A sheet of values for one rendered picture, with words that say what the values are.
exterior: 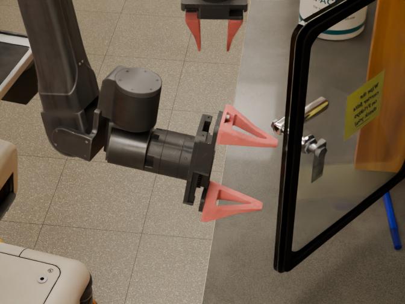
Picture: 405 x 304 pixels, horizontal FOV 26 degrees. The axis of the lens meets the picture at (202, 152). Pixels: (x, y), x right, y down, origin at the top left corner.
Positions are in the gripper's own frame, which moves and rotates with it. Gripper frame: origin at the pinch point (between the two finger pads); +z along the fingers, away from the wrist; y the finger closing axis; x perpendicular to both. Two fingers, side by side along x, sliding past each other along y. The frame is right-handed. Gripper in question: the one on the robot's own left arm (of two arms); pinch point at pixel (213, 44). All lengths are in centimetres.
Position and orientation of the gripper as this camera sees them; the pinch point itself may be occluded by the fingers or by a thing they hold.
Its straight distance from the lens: 142.6
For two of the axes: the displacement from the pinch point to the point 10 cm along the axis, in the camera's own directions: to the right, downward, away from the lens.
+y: 10.0, 0.2, -0.1
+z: -0.1, 7.9, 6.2
